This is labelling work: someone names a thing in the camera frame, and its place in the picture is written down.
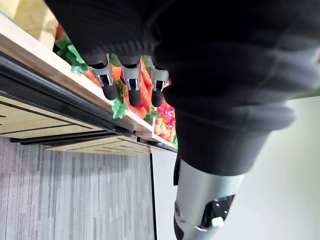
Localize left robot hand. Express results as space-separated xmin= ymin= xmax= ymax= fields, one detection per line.
xmin=44 ymin=0 xmax=320 ymax=240

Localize wide wooden vegetable stand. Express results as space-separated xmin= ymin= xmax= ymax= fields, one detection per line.
xmin=0 ymin=0 xmax=137 ymax=147

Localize orange carrot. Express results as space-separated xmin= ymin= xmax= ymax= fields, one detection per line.
xmin=127 ymin=104 xmax=148 ymax=120
xmin=84 ymin=67 xmax=103 ymax=89
xmin=139 ymin=59 xmax=154 ymax=115
xmin=110 ymin=62 xmax=124 ymax=81

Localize red pepper pile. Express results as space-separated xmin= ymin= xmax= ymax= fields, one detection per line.
xmin=152 ymin=101 xmax=178 ymax=148

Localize green carrot leaves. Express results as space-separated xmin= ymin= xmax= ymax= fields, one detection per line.
xmin=53 ymin=31 xmax=89 ymax=76
xmin=111 ymin=79 xmax=130 ymax=120

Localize red tomato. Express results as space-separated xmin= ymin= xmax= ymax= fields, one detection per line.
xmin=54 ymin=23 xmax=65 ymax=41

